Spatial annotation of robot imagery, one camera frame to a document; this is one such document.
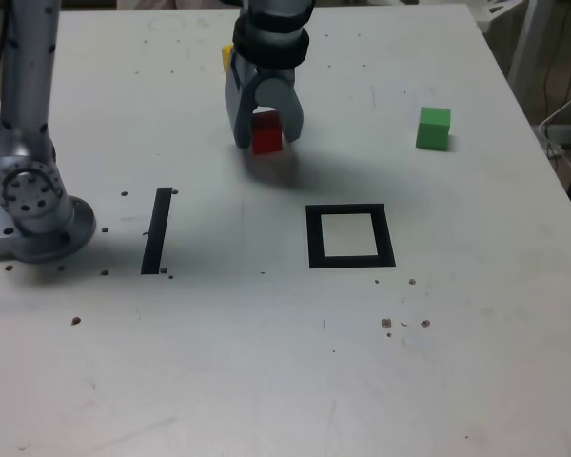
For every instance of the yellow cube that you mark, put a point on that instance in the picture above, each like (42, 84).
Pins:
(227, 58)

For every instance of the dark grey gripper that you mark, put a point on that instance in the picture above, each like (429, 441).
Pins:
(276, 73)

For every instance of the white chair base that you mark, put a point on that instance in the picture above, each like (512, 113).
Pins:
(495, 12)

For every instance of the black tape square outline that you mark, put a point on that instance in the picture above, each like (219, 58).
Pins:
(314, 238)

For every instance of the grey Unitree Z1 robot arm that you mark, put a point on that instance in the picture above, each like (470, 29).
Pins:
(26, 143)

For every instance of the white stand leg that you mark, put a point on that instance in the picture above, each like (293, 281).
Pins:
(528, 33)

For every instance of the black tape strip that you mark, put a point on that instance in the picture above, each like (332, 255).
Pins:
(156, 233)

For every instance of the green cube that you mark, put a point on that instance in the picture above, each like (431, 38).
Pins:
(433, 131)

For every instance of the red cube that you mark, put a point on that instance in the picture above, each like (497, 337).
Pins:
(266, 135)

